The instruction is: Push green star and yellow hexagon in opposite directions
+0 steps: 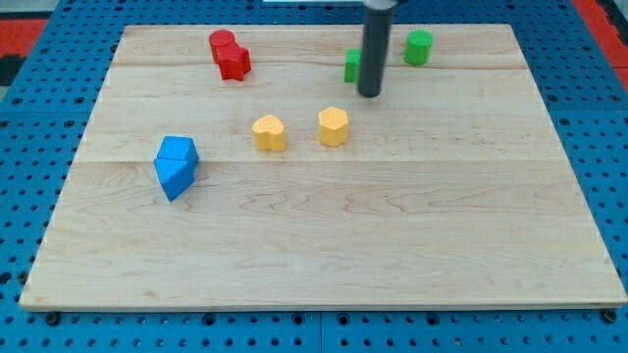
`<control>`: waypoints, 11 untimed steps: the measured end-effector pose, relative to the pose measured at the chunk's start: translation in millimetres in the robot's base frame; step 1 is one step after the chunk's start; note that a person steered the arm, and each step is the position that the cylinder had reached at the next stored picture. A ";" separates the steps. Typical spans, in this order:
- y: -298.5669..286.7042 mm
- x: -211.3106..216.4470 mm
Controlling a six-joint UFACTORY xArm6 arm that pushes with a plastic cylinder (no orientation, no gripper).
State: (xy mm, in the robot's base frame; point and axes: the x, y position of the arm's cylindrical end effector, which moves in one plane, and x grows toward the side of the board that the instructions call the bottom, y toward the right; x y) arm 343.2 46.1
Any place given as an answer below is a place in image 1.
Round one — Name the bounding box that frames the yellow hexagon block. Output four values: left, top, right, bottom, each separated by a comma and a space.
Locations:
318, 107, 348, 147

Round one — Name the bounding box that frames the green star block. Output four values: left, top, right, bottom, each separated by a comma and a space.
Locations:
343, 48, 361, 83

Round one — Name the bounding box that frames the red star block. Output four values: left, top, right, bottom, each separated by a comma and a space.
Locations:
217, 45, 251, 81

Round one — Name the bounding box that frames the yellow heart block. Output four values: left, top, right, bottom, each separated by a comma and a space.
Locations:
251, 115, 287, 152

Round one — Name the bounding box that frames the light wooden board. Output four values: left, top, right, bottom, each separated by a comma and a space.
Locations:
20, 25, 627, 312

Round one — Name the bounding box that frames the blue cube block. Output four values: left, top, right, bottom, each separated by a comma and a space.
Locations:
156, 135, 198, 162

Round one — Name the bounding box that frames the blue triangle block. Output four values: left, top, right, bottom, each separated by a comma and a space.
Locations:
154, 158, 196, 202

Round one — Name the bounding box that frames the red cylinder block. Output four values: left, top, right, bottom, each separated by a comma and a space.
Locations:
208, 28, 236, 64

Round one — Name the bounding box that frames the green cylinder block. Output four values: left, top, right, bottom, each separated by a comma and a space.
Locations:
403, 29, 434, 66

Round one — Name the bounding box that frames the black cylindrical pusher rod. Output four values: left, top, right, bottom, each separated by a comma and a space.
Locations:
357, 0, 398, 98

